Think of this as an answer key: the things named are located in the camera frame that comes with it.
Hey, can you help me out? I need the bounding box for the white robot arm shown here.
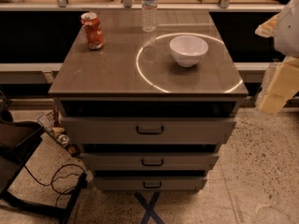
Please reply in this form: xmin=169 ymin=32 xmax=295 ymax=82
xmin=255 ymin=0 xmax=299 ymax=116

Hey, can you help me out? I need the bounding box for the black cable on floor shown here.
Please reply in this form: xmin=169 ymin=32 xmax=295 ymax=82
xmin=23 ymin=163 xmax=87 ymax=207

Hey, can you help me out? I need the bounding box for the grey top drawer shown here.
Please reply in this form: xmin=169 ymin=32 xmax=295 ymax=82
xmin=62 ymin=117 xmax=236 ymax=145

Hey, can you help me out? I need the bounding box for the grey bottom drawer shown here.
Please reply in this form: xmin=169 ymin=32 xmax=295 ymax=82
xmin=93 ymin=176 xmax=206 ymax=191

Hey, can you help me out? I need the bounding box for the grey drawer cabinet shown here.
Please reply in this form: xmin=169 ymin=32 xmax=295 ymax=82
xmin=48 ymin=8 xmax=249 ymax=194

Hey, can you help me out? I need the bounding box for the orange soda can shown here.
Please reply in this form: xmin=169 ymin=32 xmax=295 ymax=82
xmin=80 ymin=12 xmax=104 ymax=49

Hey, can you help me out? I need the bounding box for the blue tape cross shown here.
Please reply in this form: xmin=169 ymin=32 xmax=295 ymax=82
xmin=135 ymin=192 xmax=165 ymax=224

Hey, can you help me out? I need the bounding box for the white ceramic bowl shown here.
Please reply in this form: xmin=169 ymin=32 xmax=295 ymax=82
xmin=169 ymin=35 xmax=208 ymax=67

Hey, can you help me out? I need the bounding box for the dark chair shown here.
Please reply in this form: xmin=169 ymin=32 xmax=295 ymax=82
xmin=0 ymin=109 xmax=87 ymax=224

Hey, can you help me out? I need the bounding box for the clutter pile beside cabinet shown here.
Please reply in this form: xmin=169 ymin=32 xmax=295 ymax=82
xmin=36 ymin=105 xmax=79 ymax=157

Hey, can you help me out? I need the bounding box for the clear plastic water bottle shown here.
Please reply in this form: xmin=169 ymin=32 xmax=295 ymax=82
xmin=141 ymin=0 xmax=158 ymax=33

